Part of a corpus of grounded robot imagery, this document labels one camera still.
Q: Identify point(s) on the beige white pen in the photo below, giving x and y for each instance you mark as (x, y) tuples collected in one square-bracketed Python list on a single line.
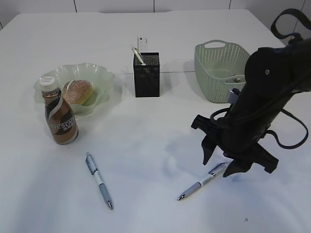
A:
[(138, 55)]

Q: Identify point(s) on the green wavy glass plate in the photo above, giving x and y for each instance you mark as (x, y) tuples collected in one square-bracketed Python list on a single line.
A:
[(100, 78)]

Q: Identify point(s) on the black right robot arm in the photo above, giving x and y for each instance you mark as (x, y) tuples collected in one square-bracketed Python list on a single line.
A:
[(273, 76)]

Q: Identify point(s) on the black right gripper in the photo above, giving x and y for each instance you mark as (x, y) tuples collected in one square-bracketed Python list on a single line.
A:
[(238, 141)]

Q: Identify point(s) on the green plastic basket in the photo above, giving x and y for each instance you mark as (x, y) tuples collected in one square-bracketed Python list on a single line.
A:
[(215, 62)]

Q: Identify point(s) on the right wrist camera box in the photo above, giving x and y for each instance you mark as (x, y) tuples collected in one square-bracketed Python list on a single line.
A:
[(233, 95)]

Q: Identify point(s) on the clear plastic ruler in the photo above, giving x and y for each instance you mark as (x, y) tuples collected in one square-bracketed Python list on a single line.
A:
[(142, 44)]

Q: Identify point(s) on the brown Nescafe coffee bottle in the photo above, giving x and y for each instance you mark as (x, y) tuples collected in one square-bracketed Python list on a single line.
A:
[(59, 115)]

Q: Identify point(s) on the black mesh pen holder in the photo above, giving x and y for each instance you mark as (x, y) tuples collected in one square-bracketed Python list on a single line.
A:
[(147, 78)]

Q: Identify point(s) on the sugar coated bread roll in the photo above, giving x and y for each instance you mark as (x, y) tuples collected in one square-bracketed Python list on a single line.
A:
[(77, 91)]

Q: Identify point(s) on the grey clear pen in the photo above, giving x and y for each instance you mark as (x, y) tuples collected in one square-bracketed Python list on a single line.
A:
[(211, 175)]

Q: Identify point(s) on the blue white pen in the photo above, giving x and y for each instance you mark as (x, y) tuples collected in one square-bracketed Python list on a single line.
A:
[(90, 162)]

